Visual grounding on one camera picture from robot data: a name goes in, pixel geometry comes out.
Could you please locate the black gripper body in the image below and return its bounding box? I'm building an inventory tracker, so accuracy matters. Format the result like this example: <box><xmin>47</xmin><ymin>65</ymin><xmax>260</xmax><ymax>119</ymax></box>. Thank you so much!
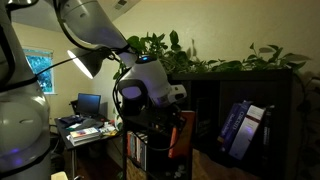
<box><xmin>131</xmin><ymin>104</ymin><xmax>186</xmax><ymax>134</ymax></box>

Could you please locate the orange paperback book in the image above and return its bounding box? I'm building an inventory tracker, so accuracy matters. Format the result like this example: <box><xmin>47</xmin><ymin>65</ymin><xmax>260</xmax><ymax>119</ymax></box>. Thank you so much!
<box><xmin>167</xmin><ymin>110</ymin><xmax>197</xmax><ymax>160</ymax></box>

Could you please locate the white spine book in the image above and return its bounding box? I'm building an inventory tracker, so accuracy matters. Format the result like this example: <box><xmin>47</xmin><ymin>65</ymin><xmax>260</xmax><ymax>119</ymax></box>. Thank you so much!
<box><xmin>135</xmin><ymin>133</ymin><xmax>143</xmax><ymax>166</ymax></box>

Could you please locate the blue spine book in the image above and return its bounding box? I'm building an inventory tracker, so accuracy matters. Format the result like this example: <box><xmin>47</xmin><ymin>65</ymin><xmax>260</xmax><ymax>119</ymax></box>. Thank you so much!
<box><xmin>130</xmin><ymin>132</ymin><xmax>138</xmax><ymax>161</ymax></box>

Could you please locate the red spine book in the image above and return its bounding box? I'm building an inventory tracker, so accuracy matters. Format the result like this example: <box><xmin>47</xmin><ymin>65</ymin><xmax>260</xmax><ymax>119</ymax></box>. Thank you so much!
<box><xmin>126</xmin><ymin>132</ymin><xmax>132</xmax><ymax>158</ymax></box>

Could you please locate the colourful papers pile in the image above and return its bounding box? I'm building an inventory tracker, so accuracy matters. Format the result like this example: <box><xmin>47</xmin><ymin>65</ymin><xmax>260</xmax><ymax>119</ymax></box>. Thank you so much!
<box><xmin>99</xmin><ymin>122</ymin><xmax>118</xmax><ymax>137</ymax></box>

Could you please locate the tan wicker basket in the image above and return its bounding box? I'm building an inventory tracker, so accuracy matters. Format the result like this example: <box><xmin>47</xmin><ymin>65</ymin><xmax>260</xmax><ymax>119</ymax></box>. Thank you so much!
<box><xmin>191</xmin><ymin>148</ymin><xmax>258</xmax><ymax>180</ymax></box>
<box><xmin>125</xmin><ymin>158</ymin><xmax>148</xmax><ymax>180</ymax></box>

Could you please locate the black cube bookshelf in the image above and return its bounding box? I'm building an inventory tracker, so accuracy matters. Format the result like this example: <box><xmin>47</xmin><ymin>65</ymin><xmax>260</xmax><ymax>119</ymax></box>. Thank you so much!
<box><xmin>122</xmin><ymin>68</ymin><xmax>295</xmax><ymax>180</ymax></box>

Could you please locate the dark blue Delight book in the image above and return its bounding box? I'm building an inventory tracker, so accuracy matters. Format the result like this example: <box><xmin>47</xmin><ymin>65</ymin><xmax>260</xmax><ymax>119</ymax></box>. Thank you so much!
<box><xmin>217</xmin><ymin>102</ymin><xmax>244</xmax><ymax>145</ymax></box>

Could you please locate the black laptop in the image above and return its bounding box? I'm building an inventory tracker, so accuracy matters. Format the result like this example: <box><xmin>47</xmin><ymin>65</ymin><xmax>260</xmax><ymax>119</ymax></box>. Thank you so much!
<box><xmin>76</xmin><ymin>92</ymin><xmax>102</xmax><ymax>119</ymax></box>

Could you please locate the colourful cover book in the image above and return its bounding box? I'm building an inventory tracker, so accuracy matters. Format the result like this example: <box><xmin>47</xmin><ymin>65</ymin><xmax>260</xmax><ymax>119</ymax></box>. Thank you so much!
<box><xmin>68</xmin><ymin>126</ymin><xmax>101</xmax><ymax>140</ymax></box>

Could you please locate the white thick book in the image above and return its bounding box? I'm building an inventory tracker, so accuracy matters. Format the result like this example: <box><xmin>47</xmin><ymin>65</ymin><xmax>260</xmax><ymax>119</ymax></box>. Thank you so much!
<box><xmin>68</xmin><ymin>134</ymin><xmax>102</xmax><ymax>147</ymax></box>

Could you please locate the green pothos plant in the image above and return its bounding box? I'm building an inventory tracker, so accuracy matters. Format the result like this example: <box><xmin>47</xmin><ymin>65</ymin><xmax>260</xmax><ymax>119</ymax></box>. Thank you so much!
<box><xmin>111</xmin><ymin>29</ymin><xmax>320</xmax><ymax>180</ymax></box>

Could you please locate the blue hardcover book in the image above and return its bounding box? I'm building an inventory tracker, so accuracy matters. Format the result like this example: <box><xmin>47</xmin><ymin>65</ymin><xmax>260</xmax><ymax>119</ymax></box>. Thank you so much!
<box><xmin>220</xmin><ymin>99</ymin><xmax>253</xmax><ymax>154</ymax></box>

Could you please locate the blue cloth item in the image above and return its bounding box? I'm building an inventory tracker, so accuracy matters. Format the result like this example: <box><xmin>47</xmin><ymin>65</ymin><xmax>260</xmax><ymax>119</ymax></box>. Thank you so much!
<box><xmin>59</xmin><ymin>114</ymin><xmax>86</xmax><ymax>126</ymax></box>

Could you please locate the dark desk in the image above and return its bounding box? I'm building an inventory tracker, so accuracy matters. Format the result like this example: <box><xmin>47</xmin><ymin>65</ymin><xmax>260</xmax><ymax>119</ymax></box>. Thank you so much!
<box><xmin>54</xmin><ymin>114</ymin><xmax>125</xmax><ymax>180</ymax></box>

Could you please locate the black barcode book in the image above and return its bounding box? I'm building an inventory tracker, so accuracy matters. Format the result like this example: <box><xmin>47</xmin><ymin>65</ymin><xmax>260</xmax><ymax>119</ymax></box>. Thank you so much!
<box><xmin>260</xmin><ymin>104</ymin><xmax>277</xmax><ymax>163</ymax></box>

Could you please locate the beige box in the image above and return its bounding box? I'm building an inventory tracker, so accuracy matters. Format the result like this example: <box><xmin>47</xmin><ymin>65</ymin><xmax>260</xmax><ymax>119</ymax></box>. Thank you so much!
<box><xmin>50</xmin><ymin>170</ymin><xmax>69</xmax><ymax>180</ymax></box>

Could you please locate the ceiling air vent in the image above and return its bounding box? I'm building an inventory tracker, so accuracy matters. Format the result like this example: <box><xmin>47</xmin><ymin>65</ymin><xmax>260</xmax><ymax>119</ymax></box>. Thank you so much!
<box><xmin>113</xmin><ymin>0</ymin><xmax>129</xmax><ymax>10</ymax></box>

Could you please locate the window with white frame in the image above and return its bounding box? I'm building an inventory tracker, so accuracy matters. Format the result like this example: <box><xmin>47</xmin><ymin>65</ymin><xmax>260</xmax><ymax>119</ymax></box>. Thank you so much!
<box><xmin>22</xmin><ymin>46</ymin><xmax>55</xmax><ymax>96</ymax></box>

